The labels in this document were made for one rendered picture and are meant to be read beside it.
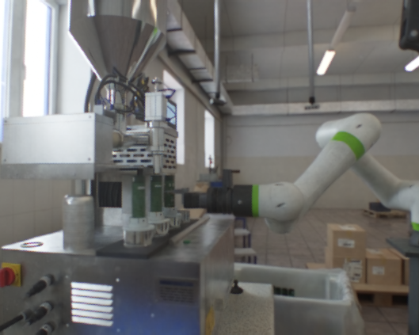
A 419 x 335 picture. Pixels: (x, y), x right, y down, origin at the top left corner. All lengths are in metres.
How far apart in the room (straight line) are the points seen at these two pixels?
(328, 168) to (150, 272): 0.64
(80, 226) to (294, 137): 10.53
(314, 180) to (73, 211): 0.70
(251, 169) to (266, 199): 10.17
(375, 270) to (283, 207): 2.57
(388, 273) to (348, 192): 8.06
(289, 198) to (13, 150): 0.70
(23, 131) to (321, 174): 0.84
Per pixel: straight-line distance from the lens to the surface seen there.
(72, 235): 0.76
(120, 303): 0.72
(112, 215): 1.08
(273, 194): 0.83
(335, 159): 1.04
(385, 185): 1.42
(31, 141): 0.83
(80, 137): 0.75
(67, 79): 3.55
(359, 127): 1.12
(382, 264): 3.35
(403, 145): 11.88
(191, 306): 0.66
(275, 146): 11.02
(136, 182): 0.70
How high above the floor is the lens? 1.20
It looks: 1 degrees up
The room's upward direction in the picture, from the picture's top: straight up
